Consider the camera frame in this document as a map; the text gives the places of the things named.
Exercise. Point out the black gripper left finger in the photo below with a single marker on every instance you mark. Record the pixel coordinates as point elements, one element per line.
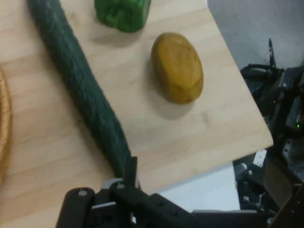
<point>77,209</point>

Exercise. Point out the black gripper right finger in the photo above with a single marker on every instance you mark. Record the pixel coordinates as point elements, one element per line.
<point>152,211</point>

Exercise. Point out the wooden cutting board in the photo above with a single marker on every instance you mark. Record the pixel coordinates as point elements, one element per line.
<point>147,99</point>

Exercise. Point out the woven wicker basket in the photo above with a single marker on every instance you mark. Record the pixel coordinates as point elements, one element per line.
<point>4,118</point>

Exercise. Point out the long dark green cucumber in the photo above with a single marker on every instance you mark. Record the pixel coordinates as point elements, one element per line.
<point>78,78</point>

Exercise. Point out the green bell pepper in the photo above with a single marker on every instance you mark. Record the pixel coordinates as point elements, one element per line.
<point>123,14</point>

